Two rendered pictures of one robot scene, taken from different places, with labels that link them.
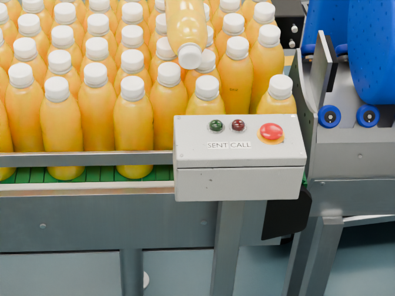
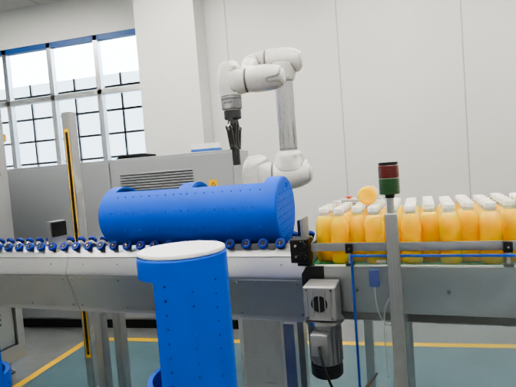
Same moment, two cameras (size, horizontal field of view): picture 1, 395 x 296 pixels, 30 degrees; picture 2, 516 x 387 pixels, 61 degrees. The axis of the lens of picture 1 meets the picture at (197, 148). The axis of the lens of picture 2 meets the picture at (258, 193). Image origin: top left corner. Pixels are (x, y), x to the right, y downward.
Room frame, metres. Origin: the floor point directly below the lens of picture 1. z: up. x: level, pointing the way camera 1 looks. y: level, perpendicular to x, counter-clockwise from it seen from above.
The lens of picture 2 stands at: (2.87, 0.43, 1.26)
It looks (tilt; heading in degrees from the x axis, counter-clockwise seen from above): 3 degrees down; 207
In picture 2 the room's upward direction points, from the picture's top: 4 degrees counter-clockwise
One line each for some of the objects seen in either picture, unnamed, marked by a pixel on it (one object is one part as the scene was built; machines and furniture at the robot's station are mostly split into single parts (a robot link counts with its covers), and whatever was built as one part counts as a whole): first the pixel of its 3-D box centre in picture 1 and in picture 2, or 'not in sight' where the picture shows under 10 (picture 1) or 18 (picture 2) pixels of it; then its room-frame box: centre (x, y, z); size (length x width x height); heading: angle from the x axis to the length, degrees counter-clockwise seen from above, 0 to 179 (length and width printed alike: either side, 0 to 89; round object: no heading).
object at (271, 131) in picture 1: (271, 132); not in sight; (0.83, -0.11, 1.11); 0.04 x 0.04 x 0.01
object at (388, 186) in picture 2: not in sight; (388, 186); (1.46, 0.18, 1.18); 0.06 x 0.06 x 0.05
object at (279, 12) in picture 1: (283, 27); (302, 250); (1.33, -0.17, 0.95); 0.10 x 0.07 x 0.10; 6
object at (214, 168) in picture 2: not in sight; (131, 240); (-0.13, -2.38, 0.72); 2.15 x 0.54 x 1.45; 103
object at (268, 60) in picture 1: (263, 76); not in sight; (1.11, -0.12, 0.99); 0.07 x 0.07 x 0.19
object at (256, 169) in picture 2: not in sight; (257, 174); (0.64, -0.68, 1.24); 0.18 x 0.16 x 0.22; 105
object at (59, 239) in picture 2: not in sight; (57, 235); (1.28, -1.56, 1.00); 0.10 x 0.04 x 0.15; 6
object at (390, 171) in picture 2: not in sight; (388, 171); (1.46, 0.18, 1.23); 0.06 x 0.06 x 0.04
